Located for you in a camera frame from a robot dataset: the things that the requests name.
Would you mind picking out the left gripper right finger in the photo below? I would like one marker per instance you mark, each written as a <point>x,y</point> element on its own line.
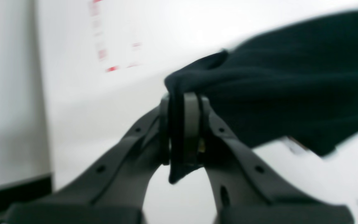
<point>245,188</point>

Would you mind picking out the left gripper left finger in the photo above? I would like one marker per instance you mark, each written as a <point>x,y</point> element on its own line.
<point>112,190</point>

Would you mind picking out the black graphic t-shirt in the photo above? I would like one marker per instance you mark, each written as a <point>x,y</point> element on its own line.
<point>299,81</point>

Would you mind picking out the red tape rectangle marking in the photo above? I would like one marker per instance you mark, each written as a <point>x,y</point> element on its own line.
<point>116,36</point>

